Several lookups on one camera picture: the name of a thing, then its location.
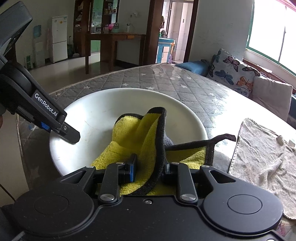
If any white ceramic bowl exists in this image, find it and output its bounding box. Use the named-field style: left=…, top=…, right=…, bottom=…
left=49, top=88, right=208, bottom=176

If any yellow black microfibre cloth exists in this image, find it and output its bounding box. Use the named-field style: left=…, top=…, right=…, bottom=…
left=92, top=107, right=236, bottom=196

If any person left hand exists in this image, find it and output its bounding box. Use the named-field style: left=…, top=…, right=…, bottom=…
left=0, top=115, right=3, bottom=128

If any beige towel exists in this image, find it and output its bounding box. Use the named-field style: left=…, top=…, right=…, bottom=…
left=228, top=118, right=295, bottom=220

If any white refrigerator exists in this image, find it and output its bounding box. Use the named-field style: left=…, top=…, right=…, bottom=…
left=50, top=16, right=68, bottom=63

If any grey quilted star mat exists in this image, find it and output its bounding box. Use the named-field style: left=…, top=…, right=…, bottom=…
left=16, top=63, right=232, bottom=193

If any dark wooden table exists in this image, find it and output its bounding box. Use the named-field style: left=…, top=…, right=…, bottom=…
left=84, top=32, right=146, bottom=74

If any dark wooden shelf cabinet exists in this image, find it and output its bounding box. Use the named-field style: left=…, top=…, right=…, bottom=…
left=73, top=0, right=119, bottom=57

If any plain pink cushion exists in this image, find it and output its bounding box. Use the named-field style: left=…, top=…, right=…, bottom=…
left=251, top=76, right=293, bottom=121

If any blue toy cabinet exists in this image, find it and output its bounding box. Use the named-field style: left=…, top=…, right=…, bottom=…
left=156, top=38, right=175, bottom=64

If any butterfly print cushion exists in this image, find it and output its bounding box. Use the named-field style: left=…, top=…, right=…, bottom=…
left=207, top=48, right=260, bottom=97

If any blue sofa cushion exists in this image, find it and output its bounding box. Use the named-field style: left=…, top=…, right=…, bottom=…
left=175, top=61, right=209, bottom=76

